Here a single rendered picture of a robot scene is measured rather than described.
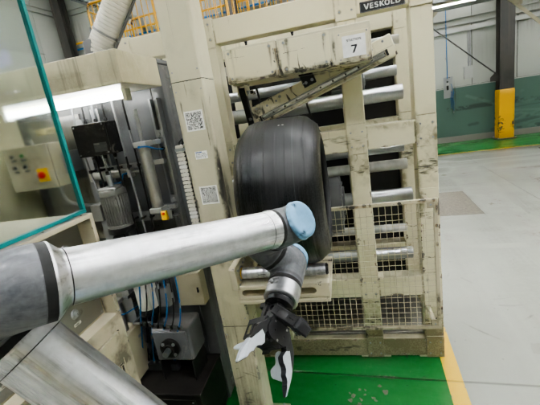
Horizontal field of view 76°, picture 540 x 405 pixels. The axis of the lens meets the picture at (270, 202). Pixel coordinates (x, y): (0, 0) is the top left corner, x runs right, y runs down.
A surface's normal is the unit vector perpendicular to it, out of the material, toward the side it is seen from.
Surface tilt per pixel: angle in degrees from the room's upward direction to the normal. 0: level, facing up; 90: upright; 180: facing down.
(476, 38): 90
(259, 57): 90
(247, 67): 90
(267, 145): 43
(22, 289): 76
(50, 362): 66
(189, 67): 90
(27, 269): 53
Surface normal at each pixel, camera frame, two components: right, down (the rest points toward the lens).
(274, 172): -0.23, -0.18
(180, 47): -0.18, 0.27
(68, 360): 0.68, -0.51
